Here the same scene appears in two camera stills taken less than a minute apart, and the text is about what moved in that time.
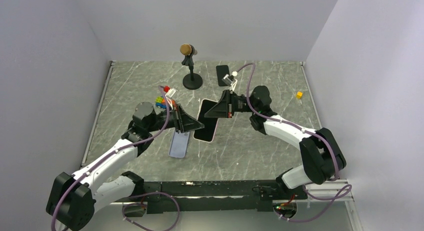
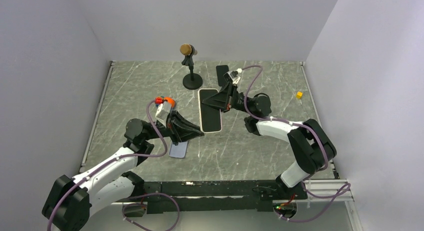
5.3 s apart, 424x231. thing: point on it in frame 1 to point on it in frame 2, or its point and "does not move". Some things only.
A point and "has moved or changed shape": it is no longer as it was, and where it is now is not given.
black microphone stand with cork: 192,81 does not move
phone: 222,71 does not move
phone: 207,134 has moved or changed shape
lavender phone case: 179,144 does not move
